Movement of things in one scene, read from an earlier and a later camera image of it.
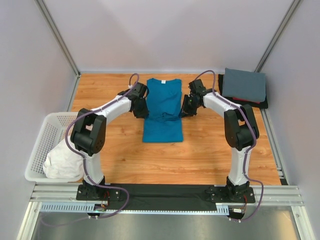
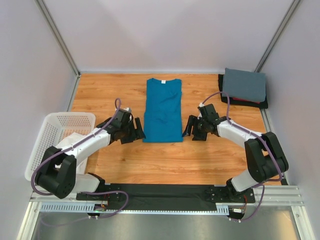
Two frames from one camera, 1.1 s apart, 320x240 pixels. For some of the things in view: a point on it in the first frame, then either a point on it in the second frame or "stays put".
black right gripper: [185, 111] -> [192, 121]
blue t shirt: [164, 124] stays put
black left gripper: [145, 112] -> [131, 138]
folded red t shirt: [244, 100] stays put
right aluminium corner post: [278, 35] stays put
